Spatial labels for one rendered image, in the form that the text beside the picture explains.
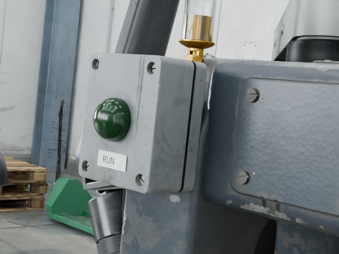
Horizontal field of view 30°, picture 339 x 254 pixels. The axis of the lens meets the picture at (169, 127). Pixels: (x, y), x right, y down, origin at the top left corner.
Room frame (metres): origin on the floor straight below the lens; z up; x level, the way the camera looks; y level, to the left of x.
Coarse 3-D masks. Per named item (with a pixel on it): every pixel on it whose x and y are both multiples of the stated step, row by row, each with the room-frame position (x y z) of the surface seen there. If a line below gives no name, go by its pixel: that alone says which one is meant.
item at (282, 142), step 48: (240, 96) 0.42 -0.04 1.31; (288, 96) 0.39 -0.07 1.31; (336, 96) 0.37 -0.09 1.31; (240, 144) 0.42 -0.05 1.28; (288, 144) 0.39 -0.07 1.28; (336, 144) 0.37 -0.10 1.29; (192, 192) 0.44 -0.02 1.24; (240, 192) 0.41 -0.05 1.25; (288, 192) 0.39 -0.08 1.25; (336, 192) 0.36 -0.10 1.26; (144, 240) 0.47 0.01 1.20; (192, 240) 0.44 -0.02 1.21; (240, 240) 0.48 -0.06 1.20; (288, 240) 0.62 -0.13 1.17; (336, 240) 0.59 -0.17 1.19
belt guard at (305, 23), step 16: (304, 0) 0.53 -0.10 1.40; (320, 0) 0.51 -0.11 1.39; (336, 0) 0.51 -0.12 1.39; (288, 16) 0.64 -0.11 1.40; (304, 16) 0.53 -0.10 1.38; (320, 16) 0.51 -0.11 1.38; (336, 16) 0.51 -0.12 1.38; (288, 32) 0.61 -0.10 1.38; (304, 32) 0.52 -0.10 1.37; (320, 32) 0.51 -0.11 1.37; (336, 32) 0.51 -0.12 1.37; (272, 48) 0.93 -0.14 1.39
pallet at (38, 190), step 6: (6, 186) 6.53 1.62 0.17; (12, 186) 6.56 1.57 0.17; (18, 186) 6.55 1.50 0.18; (24, 186) 6.60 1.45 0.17; (30, 186) 6.36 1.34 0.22; (36, 186) 6.31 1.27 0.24; (42, 186) 6.36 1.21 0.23; (0, 192) 6.01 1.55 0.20; (30, 192) 6.35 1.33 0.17; (36, 192) 6.32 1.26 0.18; (42, 192) 6.37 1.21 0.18
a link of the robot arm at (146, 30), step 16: (144, 0) 0.79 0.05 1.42; (160, 0) 0.80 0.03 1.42; (176, 0) 0.82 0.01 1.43; (128, 16) 0.80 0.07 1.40; (144, 16) 0.78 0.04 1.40; (160, 16) 0.80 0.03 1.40; (128, 32) 0.78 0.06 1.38; (144, 32) 0.78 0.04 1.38; (160, 32) 0.79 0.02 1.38; (128, 48) 0.76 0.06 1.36; (144, 48) 0.77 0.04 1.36; (160, 48) 0.79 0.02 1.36; (80, 144) 0.75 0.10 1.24
